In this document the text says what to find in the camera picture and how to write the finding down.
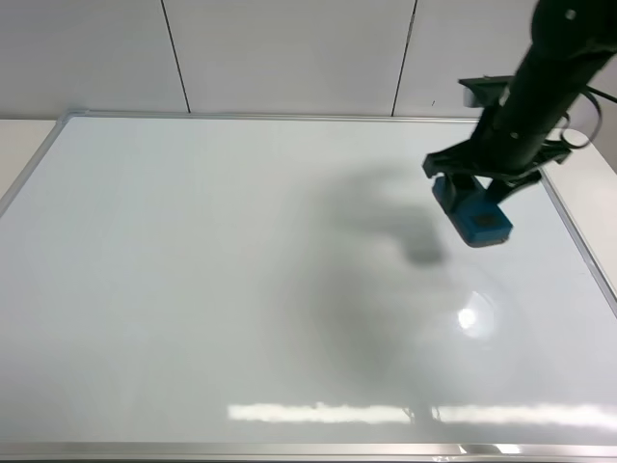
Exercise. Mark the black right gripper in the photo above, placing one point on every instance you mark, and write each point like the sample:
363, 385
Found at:
505, 147

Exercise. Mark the blue board eraser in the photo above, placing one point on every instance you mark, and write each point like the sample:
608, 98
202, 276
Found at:
478, 222

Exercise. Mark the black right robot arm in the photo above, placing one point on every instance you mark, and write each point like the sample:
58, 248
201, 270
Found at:
571, 41

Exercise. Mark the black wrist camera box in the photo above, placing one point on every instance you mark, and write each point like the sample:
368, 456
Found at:
480, 92

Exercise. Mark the white whiteboard with aluminium frame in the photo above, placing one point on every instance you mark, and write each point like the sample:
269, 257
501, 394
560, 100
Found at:
282, 290

